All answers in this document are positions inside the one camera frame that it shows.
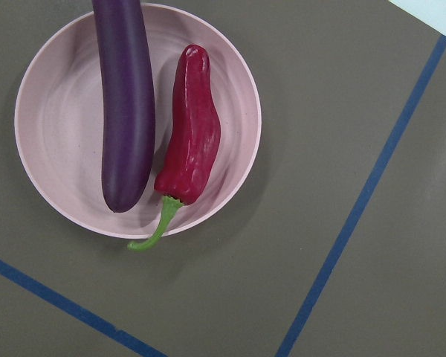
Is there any red chili pepper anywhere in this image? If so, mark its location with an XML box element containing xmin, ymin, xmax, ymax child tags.
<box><xmin>127</xmin><ymin>44</ymin><xmax>221</xmax><ymax>251</ymax></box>

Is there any pink plate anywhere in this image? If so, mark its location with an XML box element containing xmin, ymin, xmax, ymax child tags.
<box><xmin>14</xmin><ymin>3</ymin><xmax>262</xmax><ymax>239</ymax></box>

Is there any purple eggplant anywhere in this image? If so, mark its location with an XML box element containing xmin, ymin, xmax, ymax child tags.
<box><xmin>92</xmin><ymin>1</ymin><xmax>155</xmax><ymax>213</ymax></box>

